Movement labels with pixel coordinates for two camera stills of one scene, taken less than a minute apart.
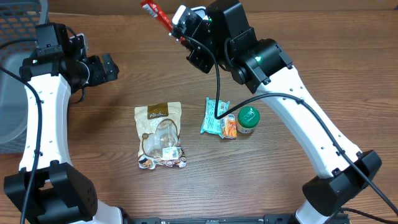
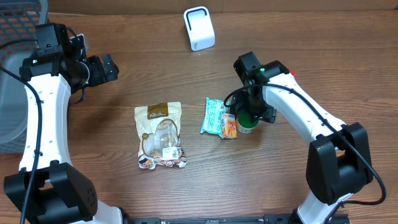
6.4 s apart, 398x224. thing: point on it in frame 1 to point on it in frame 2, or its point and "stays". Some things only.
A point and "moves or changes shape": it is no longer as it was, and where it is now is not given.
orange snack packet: [229, 126] stays
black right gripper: [198, 61] to [239, 103]
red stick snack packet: [154, 10] moves or changes shape
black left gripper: [99, 75] stays
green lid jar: [248, 119] stays
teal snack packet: [210, 124] stays
